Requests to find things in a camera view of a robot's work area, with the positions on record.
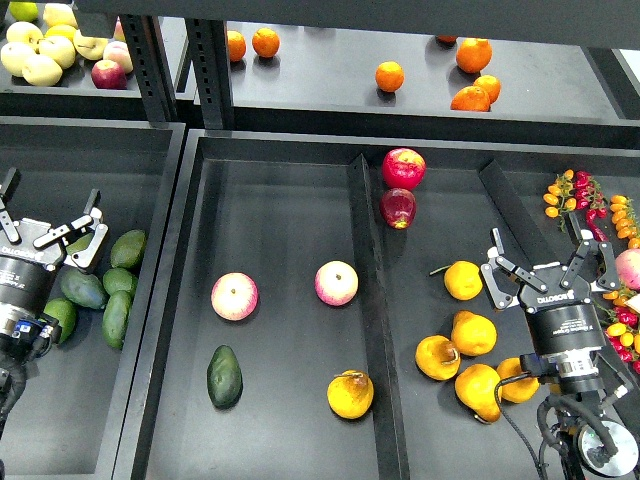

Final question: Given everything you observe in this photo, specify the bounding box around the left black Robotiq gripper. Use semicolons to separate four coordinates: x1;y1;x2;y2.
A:
1;167;109;317

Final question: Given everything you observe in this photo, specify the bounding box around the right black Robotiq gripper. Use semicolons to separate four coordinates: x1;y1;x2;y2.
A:
480;212;621;361

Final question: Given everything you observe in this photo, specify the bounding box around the yellow pear with brown top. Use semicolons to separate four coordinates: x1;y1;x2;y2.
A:
327;370;374;420

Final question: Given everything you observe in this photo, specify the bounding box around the dark green avocado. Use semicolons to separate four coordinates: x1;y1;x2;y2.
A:
206;345;243;409

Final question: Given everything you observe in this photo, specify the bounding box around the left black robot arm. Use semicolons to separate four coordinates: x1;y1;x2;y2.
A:
1;168;109;424

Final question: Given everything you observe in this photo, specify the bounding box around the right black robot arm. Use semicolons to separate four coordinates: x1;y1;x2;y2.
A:
480;213;639;479

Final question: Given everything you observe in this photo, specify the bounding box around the round green avocado top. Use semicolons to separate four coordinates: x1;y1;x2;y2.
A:
66;233;94;255

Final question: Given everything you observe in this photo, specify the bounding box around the dark avocado centre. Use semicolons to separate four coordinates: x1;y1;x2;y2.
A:
60;269;108;310

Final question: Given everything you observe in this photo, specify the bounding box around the green avocado upper right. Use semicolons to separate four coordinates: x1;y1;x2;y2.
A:
110;229;147;270

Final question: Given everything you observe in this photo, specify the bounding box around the green avocado middle right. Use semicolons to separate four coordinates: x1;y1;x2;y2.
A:
102;267;138;297

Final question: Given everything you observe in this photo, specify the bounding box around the light green avocado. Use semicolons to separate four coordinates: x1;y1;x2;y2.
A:
44;297;77;344

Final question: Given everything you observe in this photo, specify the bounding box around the yellow pear with stem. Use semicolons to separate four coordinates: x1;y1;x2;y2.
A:
429;260;483;301

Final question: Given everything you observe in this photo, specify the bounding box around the yellow pear middle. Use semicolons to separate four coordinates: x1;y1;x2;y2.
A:
451;310;498;357

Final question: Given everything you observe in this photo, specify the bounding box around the yellow pear right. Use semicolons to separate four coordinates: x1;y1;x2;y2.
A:
496;357;540;404

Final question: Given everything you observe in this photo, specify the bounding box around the green avocado lower right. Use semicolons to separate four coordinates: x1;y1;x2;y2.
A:
102;290;132;350

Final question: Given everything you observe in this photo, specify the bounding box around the yellow pear bottom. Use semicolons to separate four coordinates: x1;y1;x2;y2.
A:
454;363;502;423

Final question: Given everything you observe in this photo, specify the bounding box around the yellow pear curled stem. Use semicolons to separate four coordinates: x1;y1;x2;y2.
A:
415;335;461;381

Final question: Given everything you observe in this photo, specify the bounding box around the black tray divider right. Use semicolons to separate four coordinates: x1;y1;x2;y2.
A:
480;161;638;396

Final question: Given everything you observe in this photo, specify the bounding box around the pink peach right edge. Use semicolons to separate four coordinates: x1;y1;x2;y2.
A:
615;249;640;291

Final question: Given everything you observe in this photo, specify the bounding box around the mixed cherry tomatoes lower right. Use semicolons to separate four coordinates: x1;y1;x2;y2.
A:
595;286;639;375

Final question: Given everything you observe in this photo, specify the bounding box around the red chili pepper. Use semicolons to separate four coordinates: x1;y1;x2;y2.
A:
585;208;608;242

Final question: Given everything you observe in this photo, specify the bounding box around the orange cherry tomato bunch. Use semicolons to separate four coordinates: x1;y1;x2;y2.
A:
543;169;577;232

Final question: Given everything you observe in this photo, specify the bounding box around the red cherry tomato bunch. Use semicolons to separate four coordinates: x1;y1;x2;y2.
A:
573;170;607;220

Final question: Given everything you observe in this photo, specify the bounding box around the pale yellow apple front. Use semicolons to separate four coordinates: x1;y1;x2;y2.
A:
21;54;63;87

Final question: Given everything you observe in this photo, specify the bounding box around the red apple on shelf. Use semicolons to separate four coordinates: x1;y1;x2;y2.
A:
91;59;127;90

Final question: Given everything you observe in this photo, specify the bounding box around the pale yellow apple middle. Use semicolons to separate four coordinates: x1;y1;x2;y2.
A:
38;36;76;70

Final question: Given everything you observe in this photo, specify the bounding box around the pale yellow apple with stem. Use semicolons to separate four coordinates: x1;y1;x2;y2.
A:
72;30;109;61

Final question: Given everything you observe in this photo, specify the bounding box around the dark red apple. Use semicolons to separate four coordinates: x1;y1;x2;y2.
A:
379;188;417;230

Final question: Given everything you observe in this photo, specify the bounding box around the pink peach on shelf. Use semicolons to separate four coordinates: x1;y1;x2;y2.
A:
103;41;134;75

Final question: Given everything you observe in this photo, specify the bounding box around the pale yellow apple upper left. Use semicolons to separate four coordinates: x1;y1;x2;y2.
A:
6;21;44;49

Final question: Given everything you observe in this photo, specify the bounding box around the bright red apple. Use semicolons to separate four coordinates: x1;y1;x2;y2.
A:
381;148;427;191

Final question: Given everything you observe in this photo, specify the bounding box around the black left tray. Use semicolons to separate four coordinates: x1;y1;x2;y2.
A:
1;116;185;479

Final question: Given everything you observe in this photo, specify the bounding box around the pink apple left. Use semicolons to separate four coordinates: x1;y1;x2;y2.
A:
211;272;259;321

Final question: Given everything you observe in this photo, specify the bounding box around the pink apple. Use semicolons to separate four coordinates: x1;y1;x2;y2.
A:
211;272;259;321
315;260;359;307

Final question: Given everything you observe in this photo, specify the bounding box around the orange front right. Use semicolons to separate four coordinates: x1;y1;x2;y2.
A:
450;86;491;112

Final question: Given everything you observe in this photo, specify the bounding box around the pink apple centre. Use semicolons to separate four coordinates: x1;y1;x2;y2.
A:
315;260;359;307

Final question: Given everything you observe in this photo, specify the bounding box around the orange tomato string right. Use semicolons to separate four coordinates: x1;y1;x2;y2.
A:
608;193;640;250

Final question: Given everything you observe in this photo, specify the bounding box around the black shelf post left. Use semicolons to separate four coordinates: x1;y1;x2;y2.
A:
119;14;178;122

